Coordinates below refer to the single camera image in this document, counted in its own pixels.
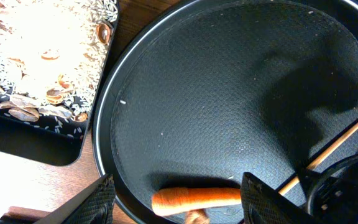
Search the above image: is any round black serving tray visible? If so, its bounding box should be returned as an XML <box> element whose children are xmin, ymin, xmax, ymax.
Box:
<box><xmin>93</xmin><ymin>1</ymin><xmax>358</xmax><ymax>223</ymax></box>

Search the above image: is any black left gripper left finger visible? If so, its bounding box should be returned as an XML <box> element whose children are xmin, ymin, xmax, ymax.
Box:
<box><xmin>35</xmin><ymin>174</ymin><xmax>116</xmax><ymax>224</ymax></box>

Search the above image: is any wooden chopstick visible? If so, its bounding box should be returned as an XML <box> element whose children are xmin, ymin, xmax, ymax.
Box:
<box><xmin>278</xmin><ymin>122</ymin><xmax>358</xmax><ymax>195</ymax></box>

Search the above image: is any pile of food scraps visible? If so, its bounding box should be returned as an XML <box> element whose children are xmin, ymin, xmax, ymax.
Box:
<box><xmin>0</xmin><ymin>0</ymin><xmax>119</xmax><ymax>138</ymax></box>

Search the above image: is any black rectangular tray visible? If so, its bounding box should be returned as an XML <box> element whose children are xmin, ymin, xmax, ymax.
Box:
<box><xmin>0</xmin><ymin>0</ymin><xmax>121</xmax><ymax>167</ymax></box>

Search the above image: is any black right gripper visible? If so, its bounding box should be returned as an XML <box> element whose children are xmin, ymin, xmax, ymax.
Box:
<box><xmin>298</xmin><ymin>155</ymin><xmax>358</xmax><ymax>224</ymax></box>

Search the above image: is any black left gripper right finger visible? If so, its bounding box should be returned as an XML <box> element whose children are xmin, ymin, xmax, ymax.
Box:
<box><xmin>241</xmin><ymin>172</ymin><xmax>319</xmax><ymax>224</ymax></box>

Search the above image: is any brown mushroom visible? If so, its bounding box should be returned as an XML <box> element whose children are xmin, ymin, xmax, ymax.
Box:
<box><xmin>185</xmin><ymin>209</ymin><xmax>210</xmax><ymax>224</ymax></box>

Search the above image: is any orange carrot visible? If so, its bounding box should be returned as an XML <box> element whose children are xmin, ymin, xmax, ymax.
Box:
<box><xmin>151</xmin><ymin>187</ymin><xmax>241</xmax><ymax>217</ymax></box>

